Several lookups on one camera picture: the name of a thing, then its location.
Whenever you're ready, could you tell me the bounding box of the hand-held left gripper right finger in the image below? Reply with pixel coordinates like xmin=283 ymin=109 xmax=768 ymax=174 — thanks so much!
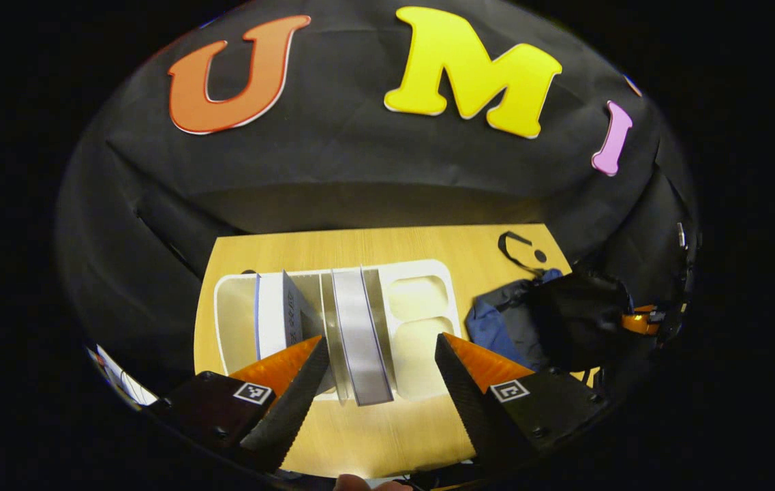
xmin=435 ymin=332 xmax=611 ymax=478

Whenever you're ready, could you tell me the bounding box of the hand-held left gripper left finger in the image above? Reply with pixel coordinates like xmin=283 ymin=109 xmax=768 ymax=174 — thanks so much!
xmin=152 ymin=335 xmax=331 ymax=474

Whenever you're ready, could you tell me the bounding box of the blue schoolbag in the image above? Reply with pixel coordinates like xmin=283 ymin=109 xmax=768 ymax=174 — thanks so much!
xmin=465 ymin=268 xmax=635 ymax=393

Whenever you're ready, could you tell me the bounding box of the white grey patterned book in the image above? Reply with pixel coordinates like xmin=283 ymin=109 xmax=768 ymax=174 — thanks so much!
xmin=330 ymin=267 xmax=395 ymax=407

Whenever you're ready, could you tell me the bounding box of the pale blue cover book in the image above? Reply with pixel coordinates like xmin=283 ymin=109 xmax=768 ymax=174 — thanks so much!
xmin=255 ymin=271 xmax=324 ymax=362

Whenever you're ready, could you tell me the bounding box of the white bookshelf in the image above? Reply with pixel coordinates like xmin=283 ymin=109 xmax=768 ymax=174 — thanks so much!
xmin=213 ymin=259 xmax=462 ymax=404

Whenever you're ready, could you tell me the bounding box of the white flat item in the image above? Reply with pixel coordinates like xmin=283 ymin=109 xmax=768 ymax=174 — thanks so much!
xmin=87 ymin=344 xmax=158 ymax=408

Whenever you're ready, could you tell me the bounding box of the black strap with round tag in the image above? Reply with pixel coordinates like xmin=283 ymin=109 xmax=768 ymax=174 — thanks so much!
xmin=498 ymin=230 xmax=549 ymax=277

